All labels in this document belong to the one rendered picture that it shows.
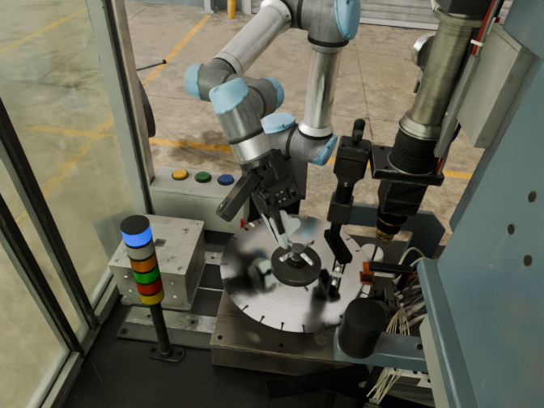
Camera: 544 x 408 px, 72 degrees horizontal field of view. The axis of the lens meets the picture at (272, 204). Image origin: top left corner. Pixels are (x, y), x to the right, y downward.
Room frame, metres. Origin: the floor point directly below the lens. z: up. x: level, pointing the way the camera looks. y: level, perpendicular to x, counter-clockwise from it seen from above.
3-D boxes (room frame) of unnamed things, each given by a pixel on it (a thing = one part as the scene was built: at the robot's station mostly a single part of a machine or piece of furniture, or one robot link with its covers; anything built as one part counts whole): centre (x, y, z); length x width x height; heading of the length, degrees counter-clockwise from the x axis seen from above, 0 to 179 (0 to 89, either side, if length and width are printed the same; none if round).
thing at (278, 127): (1.17, -0.01, 0.91); 0.13 x 0.12 x 0.14; 65
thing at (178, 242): (0.63, 0.27, 0.82); 0.18 x 0.18 x 0.15; 86
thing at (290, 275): (0.55, -0.06, 0.96); 0.11 x 0.11 x 0.03
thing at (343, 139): (0.57, -0.14, 1.17); 0.06 x 0.05 x 0.20; 77
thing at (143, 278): (0.42, 0.22, 1.05); 0.05 x 0.04 x 0.03; 176
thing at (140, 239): (0.42, 0.22, 1.14); 0.05 x 0.04 x 0.03; 176
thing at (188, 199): (0.89, 0.22, 0.82); 0.28 x 0.11 x 0.15; 86
